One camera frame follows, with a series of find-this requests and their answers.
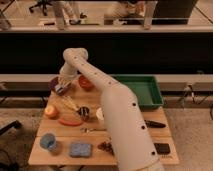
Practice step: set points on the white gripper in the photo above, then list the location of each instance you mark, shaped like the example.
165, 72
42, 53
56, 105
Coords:
66, 75

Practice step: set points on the purple bowl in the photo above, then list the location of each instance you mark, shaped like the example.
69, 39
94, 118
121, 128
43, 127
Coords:
54, 82

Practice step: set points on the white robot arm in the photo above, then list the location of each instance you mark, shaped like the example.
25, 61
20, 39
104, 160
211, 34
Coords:
133, 147

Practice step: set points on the red bowl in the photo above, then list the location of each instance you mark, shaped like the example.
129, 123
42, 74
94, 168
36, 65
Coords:
85, 83

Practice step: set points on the yellow corn cob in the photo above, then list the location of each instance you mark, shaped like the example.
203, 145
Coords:
68, 102

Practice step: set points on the red apple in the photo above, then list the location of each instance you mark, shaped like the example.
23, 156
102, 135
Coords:
51, 112

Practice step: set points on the small metal cup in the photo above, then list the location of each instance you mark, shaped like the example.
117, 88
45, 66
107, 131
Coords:
84, 113

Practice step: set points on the orange carrot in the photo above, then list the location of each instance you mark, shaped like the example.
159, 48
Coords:
69, 123

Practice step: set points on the white plate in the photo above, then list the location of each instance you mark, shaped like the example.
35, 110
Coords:
99, 114

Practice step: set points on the metal spoon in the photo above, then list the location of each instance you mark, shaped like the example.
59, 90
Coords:
87, 130

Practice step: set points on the blue cup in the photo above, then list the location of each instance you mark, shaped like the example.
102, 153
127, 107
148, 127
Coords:
48, 142

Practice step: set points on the black office chair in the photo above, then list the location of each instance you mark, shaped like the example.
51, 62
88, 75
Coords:
43, 4

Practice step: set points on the blue sponge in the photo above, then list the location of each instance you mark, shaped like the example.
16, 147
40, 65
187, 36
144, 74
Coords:
80, 150

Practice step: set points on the green plastic tray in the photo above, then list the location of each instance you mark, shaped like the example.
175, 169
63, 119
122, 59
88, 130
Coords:
145, 88

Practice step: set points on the brown grape bunch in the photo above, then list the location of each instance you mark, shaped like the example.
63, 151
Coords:
106, 146

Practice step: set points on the black rectangular block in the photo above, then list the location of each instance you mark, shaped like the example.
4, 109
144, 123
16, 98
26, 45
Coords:
162, 148

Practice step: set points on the black handled knife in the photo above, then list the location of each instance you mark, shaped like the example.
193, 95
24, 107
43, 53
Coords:
153, 124

